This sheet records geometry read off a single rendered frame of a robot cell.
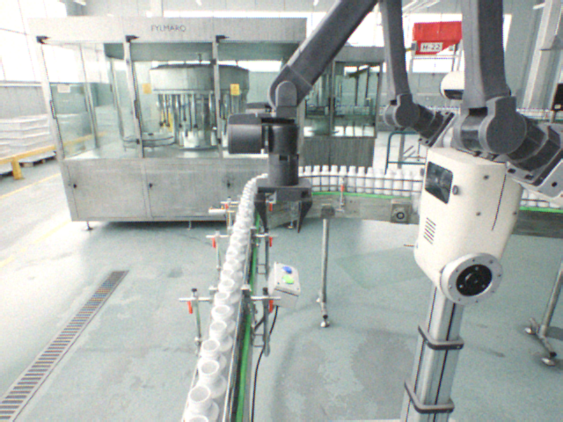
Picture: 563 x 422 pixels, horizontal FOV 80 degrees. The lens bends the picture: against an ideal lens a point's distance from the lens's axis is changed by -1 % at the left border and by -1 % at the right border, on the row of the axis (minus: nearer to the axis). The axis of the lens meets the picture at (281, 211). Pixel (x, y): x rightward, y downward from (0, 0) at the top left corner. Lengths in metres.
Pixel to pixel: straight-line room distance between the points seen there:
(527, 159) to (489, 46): 0.22
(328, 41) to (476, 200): 0.52
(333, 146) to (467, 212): 5.14
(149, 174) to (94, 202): 0.78
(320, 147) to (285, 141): 5.36
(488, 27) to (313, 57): 0.30
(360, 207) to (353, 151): 3.76
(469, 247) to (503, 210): 0.12
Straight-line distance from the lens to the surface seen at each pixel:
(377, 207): 2.35
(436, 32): 7.37
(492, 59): 0.73
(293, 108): 0.58
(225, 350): 0.81
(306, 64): 0.60
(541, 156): 0.78
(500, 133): 0.71
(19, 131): 9.52
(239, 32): 3.95
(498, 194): 0.94
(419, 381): 1.32
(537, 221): 2.54
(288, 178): 0.61
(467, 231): 0.95
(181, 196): 4.23
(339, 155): 6.03
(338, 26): 0.63
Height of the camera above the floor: 1.66
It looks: 20 degrees down
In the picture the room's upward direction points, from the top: straight up
